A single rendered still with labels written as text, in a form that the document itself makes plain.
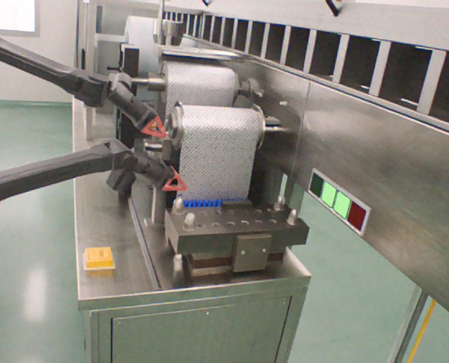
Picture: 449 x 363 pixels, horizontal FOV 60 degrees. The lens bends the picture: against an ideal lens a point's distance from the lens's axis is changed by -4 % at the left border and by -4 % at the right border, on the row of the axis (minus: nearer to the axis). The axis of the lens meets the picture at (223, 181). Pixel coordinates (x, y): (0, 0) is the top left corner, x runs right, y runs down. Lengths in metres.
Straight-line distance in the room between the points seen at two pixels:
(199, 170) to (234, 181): 0.13
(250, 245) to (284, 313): 0.28
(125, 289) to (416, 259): 0.69
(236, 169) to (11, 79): 5.78
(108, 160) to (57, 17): 5.66
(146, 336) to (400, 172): 0.77
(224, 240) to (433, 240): 0.55
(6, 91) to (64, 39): 1.17
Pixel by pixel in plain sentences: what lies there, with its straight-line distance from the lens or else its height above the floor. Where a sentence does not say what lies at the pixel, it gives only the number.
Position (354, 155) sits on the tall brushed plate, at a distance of 1.01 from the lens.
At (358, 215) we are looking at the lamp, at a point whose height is 1.19.
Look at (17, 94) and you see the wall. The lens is 6.85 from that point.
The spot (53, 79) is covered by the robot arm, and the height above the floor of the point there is 1.36.
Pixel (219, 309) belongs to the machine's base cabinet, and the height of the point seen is 0.81.
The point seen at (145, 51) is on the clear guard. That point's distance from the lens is 2.16.
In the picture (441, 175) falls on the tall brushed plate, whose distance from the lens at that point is 0.82.
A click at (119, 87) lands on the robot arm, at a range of 1.15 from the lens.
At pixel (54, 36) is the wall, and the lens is 6.68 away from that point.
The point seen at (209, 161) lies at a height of 1.16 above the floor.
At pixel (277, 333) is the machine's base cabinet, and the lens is 1.36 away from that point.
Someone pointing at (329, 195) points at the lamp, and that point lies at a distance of 1.07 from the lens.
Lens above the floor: 1.57
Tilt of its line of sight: 22 degrees down
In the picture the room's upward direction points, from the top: 8 degrees clockwise
